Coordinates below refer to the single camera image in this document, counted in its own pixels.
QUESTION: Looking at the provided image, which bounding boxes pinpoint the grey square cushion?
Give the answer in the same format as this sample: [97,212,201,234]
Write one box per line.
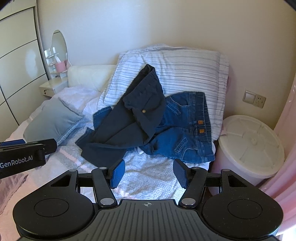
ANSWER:
[23,98,84,145]

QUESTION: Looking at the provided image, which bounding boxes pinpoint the patterned white bedspread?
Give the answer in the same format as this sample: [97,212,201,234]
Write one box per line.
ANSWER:
[0,86,217,209]

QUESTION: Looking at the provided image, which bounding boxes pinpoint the blue denim jeans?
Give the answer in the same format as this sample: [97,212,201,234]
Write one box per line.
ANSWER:
[93,91,216,164]

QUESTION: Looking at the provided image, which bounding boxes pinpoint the white bedside table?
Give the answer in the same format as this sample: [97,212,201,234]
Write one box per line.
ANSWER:
[39,77,68,97]

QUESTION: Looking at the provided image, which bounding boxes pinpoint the navy blue trousers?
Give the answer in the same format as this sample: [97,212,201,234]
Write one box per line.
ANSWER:
[76,64,166,168]

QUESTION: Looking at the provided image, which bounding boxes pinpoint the white round lidded bin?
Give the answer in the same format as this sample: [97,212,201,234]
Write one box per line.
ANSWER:
[211,115,285,186]

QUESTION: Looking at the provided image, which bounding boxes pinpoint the pink cup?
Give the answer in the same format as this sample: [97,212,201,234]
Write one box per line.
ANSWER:
[55,61,67,73]

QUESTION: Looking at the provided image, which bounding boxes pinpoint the cream sliding wardrobe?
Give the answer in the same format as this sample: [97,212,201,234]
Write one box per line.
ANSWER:
[1,1,48,141]

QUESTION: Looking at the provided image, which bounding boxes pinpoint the white padded headboard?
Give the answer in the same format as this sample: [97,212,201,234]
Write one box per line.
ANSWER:
[67,65,116,92]

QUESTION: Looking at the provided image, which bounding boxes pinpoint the pink curtain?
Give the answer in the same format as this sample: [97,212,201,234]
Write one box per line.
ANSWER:
[261,81,296,234]

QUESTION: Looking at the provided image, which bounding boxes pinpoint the striped white pillow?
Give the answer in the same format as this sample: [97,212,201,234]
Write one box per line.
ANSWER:
[98,44,229,141]

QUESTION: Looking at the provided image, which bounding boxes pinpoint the white wall switch socket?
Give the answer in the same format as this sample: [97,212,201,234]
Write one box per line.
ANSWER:
[243,90,266,108]

